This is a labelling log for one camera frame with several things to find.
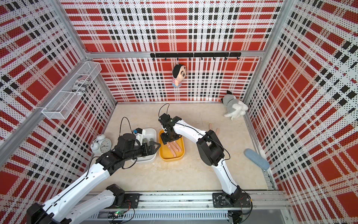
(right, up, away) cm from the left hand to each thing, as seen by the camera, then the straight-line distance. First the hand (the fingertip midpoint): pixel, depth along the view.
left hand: (157, 146), depth 77 cm
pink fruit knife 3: (+10, -3, +18) cm, 21 cm away
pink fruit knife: (+7, -7, +16) cm, 18 cm away
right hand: (+5, +1, +14) cm, 15 cm away
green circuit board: (-19, -33, -7) cm, 39 cm away
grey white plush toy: (+53, +23, +27) cm, 64 cm away
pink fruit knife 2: (+9, -4, +16) cm, 19 cm away
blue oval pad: (+61, -10, +9) cm, 62 cm away
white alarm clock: (-36, -1, +7) cm, 37 cm away
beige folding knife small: (+35, +9, +27) cm, 45 cm away
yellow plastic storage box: (+3, -8, +13) cm, 16 cm away
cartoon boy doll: (+12, +45, +14) cm, 49 cm away
